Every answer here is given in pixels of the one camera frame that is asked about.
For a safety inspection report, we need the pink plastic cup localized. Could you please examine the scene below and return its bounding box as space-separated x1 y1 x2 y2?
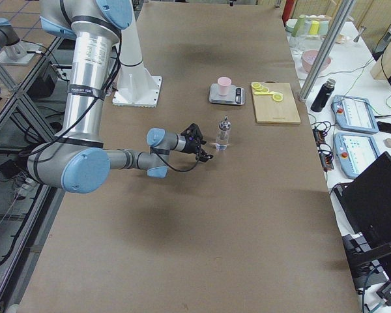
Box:
217 76 232 97

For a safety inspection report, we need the yellow plastic cup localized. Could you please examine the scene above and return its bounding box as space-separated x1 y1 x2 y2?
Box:
308 20 319 36

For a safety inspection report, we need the black water bottle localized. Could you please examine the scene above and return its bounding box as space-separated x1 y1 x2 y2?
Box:
310 78 336 112

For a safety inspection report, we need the lower teach pendant tablet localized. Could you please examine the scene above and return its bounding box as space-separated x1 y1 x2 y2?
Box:
334 132 381 179

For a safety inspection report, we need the upper teach pendant tablet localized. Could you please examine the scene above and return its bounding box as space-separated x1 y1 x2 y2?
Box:
331 95 379 134

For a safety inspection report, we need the clear glass sauce bottle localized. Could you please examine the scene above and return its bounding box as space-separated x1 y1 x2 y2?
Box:
215 116 231 151

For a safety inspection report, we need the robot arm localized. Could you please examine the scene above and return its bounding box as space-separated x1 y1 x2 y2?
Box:
26 1 211 194

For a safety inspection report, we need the digital kitchen scale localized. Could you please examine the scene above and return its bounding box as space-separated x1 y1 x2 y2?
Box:
209 83 245 106

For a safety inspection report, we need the lemon slice lone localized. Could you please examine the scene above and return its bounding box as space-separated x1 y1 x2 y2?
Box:
272 93 283 102

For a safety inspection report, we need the teach pendant tablet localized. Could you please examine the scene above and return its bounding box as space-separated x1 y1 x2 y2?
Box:
331 95 379 134
334 132 381 179

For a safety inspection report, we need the green plastic cup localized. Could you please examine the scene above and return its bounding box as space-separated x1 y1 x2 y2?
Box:
291 14 307 37

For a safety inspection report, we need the black laptop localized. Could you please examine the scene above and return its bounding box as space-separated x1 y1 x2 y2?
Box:
335 152 391 281

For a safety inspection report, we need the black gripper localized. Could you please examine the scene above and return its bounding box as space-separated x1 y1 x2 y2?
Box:
181 123 214 162

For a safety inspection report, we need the aluminium frame post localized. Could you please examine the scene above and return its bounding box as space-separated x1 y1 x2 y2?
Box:
298 0 356 102

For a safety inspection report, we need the pink bowl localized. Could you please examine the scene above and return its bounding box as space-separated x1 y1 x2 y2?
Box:
301 50 332 72

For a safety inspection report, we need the white pedestal column base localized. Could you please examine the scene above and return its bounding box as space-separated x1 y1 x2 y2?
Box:
113 14 162 108

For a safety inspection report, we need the bamboo cutting board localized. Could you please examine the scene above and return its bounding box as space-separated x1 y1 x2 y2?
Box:
251 82 300 125

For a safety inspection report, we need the yellow plastic knife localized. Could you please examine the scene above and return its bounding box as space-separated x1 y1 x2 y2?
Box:
253 91 275 96

